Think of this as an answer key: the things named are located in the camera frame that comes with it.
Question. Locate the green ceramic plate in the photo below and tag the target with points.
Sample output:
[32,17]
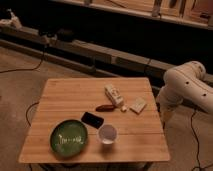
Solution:
[68,138]

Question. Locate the white object on ledge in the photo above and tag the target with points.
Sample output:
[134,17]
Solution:
[13,21]

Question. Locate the white sponge block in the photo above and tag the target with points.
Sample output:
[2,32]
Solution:
[138,105]

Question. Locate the wooden table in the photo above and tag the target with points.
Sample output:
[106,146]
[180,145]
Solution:
[140,138]

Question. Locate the black box on ledge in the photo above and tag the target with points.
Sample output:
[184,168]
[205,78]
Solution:
[65,35]

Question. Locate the small white garlic piece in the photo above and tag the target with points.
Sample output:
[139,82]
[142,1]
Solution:
[124,108]

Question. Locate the black smartphone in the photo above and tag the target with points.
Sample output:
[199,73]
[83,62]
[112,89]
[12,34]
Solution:
[92,120]

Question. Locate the red pepper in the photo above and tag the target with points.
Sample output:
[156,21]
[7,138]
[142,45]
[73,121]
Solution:
[105,108]

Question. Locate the white carton box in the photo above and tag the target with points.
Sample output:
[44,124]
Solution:
[114,95]

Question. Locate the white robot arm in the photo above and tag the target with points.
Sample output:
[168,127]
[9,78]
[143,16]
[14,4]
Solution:
[184,82]

